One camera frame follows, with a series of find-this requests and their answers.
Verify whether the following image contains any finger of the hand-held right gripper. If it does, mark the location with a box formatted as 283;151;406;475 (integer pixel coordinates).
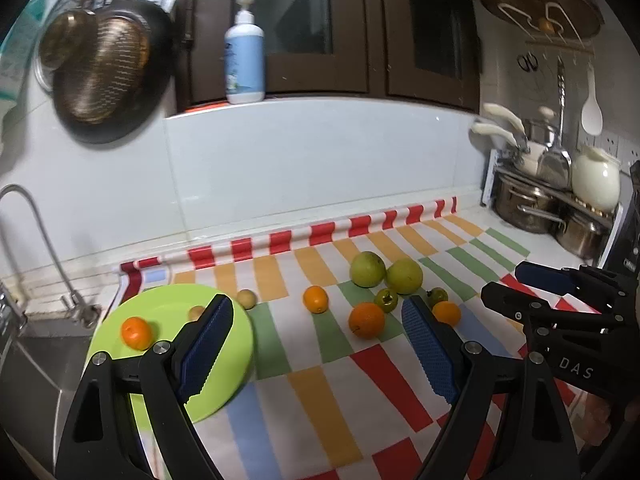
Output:
480;282;602;332
514;261;624;314

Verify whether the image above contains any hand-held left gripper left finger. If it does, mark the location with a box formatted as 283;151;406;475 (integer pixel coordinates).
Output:
54;293;235;480

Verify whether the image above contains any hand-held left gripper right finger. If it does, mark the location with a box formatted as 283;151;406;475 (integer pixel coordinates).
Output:
401;296;582;480

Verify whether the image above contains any orange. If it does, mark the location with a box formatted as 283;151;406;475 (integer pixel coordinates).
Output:
348;302;386;337
120;316;152;351
432;301;462;328
303;285;329;314

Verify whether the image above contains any lime green plate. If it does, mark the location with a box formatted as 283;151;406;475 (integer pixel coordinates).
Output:
87;283;256;423

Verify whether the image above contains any green apple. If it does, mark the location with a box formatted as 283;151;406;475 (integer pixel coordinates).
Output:
349;251;387;289
385;258;424;295

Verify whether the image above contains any person's right hand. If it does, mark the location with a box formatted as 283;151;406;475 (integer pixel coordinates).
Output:
581;396;619;449

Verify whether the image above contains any small steel pot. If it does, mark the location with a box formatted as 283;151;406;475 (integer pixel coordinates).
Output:
555;205;613;261

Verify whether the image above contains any large steel pot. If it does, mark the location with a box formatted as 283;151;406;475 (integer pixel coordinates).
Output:
492;170;567;235

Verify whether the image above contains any striped colourful tablecloth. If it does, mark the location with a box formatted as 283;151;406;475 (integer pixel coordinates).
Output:
117;197;591;480

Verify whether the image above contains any white pot stand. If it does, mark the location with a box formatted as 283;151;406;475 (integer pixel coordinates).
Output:
481;150;501;208

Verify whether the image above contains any white ceramic jar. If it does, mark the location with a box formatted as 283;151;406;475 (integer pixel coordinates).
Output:
571;145;622;212

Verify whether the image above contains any metal spatula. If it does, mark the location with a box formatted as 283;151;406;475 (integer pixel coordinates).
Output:
537;57;573;191

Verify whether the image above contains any steel pot with lid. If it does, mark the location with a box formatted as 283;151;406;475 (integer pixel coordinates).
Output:
520;105;563;153

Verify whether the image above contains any white rice paddle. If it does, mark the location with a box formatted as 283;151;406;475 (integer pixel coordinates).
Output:
580;65;604;136

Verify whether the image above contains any stainless steel sink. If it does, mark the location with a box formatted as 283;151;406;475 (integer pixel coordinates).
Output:
0;310;103;466

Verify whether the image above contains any thin gooseneck faucet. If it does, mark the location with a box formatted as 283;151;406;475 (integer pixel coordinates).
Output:
0;184;101;328

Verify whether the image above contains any black frying pan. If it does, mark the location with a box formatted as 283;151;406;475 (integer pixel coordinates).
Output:
52;0;173;145

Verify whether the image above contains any white pump lotion bottle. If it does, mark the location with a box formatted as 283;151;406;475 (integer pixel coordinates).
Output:
223;0;266;106

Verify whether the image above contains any copper mesh strainer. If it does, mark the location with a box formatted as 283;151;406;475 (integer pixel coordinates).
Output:
55;16;151;123

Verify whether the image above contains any round metal lid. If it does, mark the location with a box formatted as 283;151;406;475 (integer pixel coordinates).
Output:
34;52;57;92

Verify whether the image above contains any copper ladle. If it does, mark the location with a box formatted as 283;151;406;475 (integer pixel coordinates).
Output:
37;9;98;68

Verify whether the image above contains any teal and white box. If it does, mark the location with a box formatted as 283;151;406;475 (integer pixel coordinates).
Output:
0;0;52;106

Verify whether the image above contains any white handled knife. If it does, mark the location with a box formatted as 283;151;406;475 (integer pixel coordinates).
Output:
470;121;531;153
482;102;527;134

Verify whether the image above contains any white wall outlet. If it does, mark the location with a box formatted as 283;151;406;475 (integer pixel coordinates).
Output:
577;130;640;162

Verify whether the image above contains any white wire rack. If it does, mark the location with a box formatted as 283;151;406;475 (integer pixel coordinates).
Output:
472;0;596;42

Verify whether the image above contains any dark wooden window frame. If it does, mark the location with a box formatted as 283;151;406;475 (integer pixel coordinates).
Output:
175;0;483;113

